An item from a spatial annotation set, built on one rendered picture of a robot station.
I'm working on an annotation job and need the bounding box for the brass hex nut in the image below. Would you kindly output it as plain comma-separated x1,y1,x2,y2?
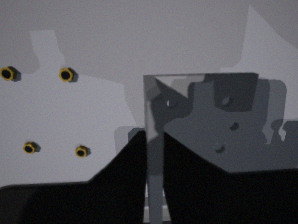
59,68,74,82
23,142,37,154
0,66,17,81
75,145,88,158

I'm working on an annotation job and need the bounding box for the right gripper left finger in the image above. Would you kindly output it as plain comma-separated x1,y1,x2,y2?
0,131,147,224

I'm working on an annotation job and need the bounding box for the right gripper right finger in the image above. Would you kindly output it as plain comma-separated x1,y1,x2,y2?
163,131,298,224

